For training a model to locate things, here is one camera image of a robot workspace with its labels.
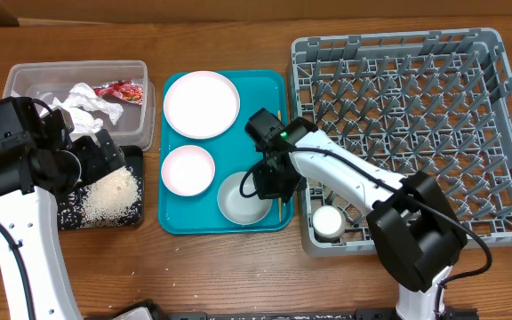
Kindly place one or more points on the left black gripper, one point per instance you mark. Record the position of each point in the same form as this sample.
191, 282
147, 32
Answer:
99, 165

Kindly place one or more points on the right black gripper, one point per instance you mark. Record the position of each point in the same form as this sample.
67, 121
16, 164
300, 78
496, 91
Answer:
267, 191

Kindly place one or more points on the grey bowl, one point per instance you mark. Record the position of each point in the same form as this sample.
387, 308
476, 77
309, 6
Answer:
240, 210

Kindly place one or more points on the white paper cup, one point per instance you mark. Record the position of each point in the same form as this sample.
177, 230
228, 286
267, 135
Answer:
329, 223

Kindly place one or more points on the pink bowl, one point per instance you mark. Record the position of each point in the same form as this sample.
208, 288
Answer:
188, 170

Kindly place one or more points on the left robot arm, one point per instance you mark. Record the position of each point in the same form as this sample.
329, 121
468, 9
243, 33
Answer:
40, 163

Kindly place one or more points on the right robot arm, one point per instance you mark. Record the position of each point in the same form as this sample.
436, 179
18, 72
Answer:
418, 238

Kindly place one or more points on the rice pile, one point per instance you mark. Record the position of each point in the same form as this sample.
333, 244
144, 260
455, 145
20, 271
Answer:
109, 200

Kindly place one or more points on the teal plastic tray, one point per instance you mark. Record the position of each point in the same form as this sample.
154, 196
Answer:
232, 151

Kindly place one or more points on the black tray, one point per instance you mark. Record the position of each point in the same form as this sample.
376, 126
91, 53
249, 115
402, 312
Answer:
133, 155

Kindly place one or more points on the crumpled white tissue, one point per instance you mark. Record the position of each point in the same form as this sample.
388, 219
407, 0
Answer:
80, 103

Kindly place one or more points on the clear plastic bin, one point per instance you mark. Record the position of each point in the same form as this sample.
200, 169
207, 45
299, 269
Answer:
52, 81

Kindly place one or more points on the left wooden chopstick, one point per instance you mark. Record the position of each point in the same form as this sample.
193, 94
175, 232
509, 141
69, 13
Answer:
279, 211

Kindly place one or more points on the wooden chopstick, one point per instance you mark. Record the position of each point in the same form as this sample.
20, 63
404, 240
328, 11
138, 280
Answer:
279, 116
279, 211

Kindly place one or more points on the right wooden chopstick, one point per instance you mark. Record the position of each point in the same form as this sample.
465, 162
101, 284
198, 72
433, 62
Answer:
279, 116

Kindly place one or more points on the red snack wrapper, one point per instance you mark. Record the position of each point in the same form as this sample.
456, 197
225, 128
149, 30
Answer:
130, 91

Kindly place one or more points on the large pink plate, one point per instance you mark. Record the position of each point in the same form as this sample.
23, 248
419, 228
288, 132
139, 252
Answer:
201, 105

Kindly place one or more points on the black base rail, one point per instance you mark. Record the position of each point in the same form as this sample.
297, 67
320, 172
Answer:
359, 314

